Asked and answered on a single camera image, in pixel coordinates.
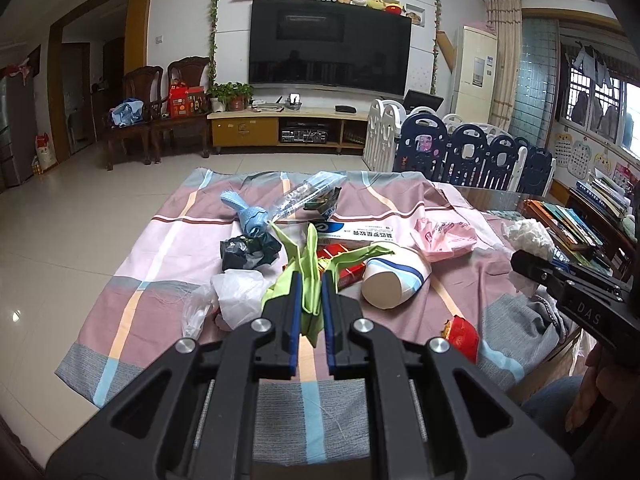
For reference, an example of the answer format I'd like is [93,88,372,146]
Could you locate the grey refrigerator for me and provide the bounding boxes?
[0,75,38,191]

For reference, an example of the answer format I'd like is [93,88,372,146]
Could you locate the white crumpled tissue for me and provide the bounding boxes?
[501,219,556,261]

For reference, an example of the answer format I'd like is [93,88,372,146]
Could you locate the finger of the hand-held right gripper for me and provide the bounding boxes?
[510,249,557,287]

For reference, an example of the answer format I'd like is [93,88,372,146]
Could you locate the green fabric bag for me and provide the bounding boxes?
[261,220,396,348]

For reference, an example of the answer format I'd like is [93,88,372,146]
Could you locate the blue cloth bundle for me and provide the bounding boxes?
[109,98,146,127]

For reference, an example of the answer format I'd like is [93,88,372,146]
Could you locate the white plastic bag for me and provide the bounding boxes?
[181,269,273,338]

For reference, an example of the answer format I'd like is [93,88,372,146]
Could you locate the red white bag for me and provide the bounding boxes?
[32,132,58,171]

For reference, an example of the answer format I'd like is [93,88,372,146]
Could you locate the large black television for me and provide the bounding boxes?
[248,0,412,97]

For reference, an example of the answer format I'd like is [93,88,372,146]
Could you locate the potted green plant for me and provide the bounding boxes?
[207,82,255,112]

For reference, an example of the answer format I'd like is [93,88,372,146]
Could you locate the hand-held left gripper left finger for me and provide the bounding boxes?
[47,272,304,480]

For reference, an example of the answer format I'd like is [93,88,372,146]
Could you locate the beige curtain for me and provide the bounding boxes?
[484,0,523,133]

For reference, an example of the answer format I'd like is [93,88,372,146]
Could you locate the wooden television cabinet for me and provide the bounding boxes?
[206,107,371,155]

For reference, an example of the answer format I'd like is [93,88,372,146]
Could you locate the white standing air conditioner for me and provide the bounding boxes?
[450,25,499,121]

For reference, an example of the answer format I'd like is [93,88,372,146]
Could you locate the white blue paper cup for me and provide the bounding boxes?
[361,255,433,310]

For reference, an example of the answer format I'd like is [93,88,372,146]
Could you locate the pink plastic bag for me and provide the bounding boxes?
[411,217,480,262]

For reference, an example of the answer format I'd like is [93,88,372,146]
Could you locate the white medicine box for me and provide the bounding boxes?
[307,217,396,247]

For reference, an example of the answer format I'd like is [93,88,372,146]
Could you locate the white play fence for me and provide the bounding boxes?
[362,99,528,191]

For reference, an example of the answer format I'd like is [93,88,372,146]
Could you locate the row of books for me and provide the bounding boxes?
[520,170,635,267]

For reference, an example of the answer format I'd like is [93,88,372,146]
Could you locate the red cigarette box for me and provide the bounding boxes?
[282,241,369,291]

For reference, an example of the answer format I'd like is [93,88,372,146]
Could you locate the dark snack packet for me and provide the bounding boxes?
[304,187,341,218]

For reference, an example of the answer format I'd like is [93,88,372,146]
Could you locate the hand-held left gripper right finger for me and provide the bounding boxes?
[321,272,576,480]

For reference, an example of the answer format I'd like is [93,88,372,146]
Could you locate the person's leg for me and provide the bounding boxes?
[520,375,588,436]

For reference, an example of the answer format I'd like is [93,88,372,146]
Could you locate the blue knitted cloth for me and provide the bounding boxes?
[220,189,273,238]

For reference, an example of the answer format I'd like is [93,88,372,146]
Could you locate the clear plastic bottle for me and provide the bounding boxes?
[267,170,346,223]

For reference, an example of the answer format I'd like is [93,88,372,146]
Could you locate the black plastic bag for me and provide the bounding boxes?
[220,234,283,273]

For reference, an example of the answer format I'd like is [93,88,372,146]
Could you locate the green ivy garland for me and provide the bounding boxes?
[433,0,444,93]
[207,0,224,87]

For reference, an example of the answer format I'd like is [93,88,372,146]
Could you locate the black monitor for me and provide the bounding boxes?
[402,89,445,112]

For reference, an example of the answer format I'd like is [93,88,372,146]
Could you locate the hanging clothes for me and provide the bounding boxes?
[570,45,617,92]

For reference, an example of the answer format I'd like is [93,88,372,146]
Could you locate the red gift box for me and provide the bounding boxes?
[167,81,206,119]

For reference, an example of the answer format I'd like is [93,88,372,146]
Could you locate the black audio receiver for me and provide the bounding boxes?
[280,127,328,144]

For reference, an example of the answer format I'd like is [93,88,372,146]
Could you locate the plaid pink grey blanket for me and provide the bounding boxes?
[54,167,571,467]

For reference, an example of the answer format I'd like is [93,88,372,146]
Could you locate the white wall charts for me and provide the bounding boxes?
[552,132,593,172]

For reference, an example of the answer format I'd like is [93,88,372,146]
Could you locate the person's right hand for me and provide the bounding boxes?
[565,352,640,433]

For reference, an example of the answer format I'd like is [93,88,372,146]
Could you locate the dark wooden chair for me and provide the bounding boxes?
[150,56,212,163]
[102,66,163,171]

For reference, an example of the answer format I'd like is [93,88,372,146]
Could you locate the red snack packet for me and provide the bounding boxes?
[441,315,480,363]

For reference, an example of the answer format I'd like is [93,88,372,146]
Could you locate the navy play fence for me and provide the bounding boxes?
[394,112,557,196]

